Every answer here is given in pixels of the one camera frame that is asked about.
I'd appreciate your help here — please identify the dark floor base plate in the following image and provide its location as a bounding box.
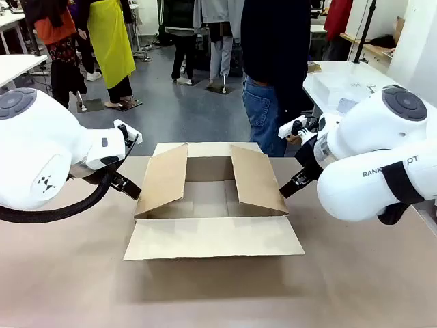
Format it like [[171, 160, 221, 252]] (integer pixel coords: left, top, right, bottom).
[[76, 98, 104, 113], [206, 84, 237, 95], [114, 98, 143, 113]]

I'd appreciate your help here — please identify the person in yellow apron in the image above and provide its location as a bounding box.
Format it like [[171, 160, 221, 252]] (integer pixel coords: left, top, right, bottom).
[[75, 0, 141, 111]]

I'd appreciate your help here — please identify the person in black trousers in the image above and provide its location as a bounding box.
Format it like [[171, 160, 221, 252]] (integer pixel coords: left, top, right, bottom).
[[157, 0, 197, 85]]

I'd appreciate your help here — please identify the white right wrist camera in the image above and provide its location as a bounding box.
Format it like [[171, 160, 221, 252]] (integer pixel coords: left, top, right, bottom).
[[278, 115, 320, 141]]

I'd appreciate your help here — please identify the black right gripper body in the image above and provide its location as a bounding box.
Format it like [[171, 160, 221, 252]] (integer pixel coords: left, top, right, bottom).
[[294, 138, 324, 175]]

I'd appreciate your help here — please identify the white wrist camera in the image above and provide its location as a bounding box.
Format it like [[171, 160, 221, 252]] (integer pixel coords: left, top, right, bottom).
[[113, 118, 143, 146], [278, 115, 320, 141]]

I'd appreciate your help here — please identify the person in dark shirt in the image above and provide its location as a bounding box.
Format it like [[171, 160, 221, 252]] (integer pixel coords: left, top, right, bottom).
[[240, 0, 313, 158]]

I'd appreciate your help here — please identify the black bag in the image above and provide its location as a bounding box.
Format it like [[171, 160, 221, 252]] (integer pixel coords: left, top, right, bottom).
[[368, 33, 397, 49]]

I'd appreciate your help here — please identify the person in red top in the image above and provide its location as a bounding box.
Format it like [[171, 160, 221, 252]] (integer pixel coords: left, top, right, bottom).
[[322, 0, 354, 62]]

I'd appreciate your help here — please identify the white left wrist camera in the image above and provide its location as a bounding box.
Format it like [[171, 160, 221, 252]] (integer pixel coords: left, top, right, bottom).
[[113, 118, 143, 146]]

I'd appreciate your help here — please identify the wooden desk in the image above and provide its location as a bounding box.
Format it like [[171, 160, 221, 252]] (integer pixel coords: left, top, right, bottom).
[[340, 32, 395, 64]]

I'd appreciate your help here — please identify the white table with metal leg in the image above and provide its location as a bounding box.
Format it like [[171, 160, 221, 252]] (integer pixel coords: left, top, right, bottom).
[[0, 53, 48, 95]]

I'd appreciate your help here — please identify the person in grey hoodie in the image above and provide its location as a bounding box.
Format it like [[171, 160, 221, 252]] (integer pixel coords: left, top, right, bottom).
[[193, 0, 246, 88]]

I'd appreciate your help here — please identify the upright cardboard sheet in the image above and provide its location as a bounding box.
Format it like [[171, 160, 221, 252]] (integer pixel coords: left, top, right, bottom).
[[394, 16, 406, 47]]

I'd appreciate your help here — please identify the black left arm cable sleeve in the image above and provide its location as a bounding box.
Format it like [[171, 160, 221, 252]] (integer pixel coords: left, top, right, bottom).
[[0, 170, 115, 223]]

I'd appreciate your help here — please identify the black stand pole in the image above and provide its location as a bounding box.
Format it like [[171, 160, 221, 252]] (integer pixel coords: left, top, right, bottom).
[[352, 0, 378, 64]]

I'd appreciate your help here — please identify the person in orange top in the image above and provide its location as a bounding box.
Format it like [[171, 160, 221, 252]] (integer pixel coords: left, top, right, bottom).
[[20, 0, 88, 109]]

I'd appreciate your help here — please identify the brown cardboard box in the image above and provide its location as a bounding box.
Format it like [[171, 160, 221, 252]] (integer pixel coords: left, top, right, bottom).
[[123, 141, 306, 262]]

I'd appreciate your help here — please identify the large white table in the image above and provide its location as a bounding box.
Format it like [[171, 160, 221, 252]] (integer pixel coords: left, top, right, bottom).
[[302, 60, 397, 120]]

